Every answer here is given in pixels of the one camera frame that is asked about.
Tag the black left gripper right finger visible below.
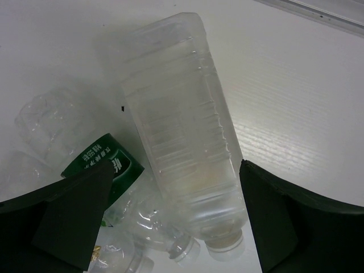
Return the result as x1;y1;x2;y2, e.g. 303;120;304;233
240;160;363;272

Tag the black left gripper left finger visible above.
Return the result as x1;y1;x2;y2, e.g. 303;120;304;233
1;160;114;271

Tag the green label clear bottle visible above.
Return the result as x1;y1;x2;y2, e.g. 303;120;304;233
61;134;201;267

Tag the frosted square plastic bottle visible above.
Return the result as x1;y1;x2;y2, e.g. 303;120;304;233
117;13;247;262

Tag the crushed clear plastic bottle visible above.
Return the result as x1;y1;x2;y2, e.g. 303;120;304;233
7;88;94;191

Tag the aluminium table edge rail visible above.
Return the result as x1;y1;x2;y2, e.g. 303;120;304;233
260;0;363;37

